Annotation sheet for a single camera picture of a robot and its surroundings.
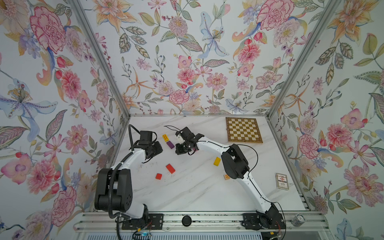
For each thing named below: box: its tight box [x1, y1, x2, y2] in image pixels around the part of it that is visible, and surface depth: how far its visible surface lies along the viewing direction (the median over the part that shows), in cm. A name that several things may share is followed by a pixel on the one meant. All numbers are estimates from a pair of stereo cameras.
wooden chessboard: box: [225, 117, 264, 144], surface depth 112 cm
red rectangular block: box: [165, 163, 176, 174], surface depth 95 cm
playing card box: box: [275, 172, 289, 190], surface depth 88 cm
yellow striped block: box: [162, 134, 170, 142], surface depth 109 cm
